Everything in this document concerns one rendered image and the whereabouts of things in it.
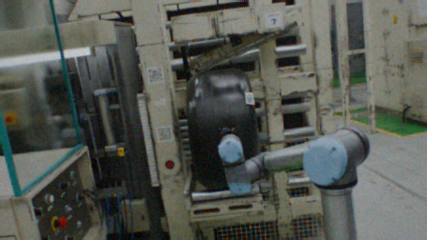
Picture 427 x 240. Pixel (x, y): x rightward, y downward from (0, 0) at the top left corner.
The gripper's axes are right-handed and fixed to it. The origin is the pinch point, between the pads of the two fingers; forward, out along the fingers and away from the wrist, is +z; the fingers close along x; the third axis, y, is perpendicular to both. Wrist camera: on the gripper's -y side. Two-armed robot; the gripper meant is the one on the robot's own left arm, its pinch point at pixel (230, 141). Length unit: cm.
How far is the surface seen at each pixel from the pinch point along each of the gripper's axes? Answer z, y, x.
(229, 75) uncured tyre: 23.3, 27.4, -2.9
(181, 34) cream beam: 50, 52, 19
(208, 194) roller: 25.4, -28.6, 13.7
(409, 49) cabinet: 424, 41, -270
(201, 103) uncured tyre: 12.3, 16.6, 10.7
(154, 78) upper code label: 26, 30, 32
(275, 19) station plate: 49, 54, -31
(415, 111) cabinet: 426, -52, -273
